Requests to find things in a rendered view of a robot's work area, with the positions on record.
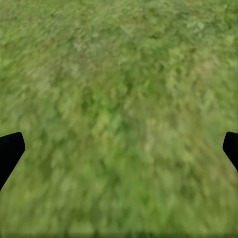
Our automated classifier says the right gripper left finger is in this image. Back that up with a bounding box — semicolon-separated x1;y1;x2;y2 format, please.
0;132;25;190

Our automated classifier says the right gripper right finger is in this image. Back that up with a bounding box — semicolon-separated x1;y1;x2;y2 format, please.
223;132;238;171

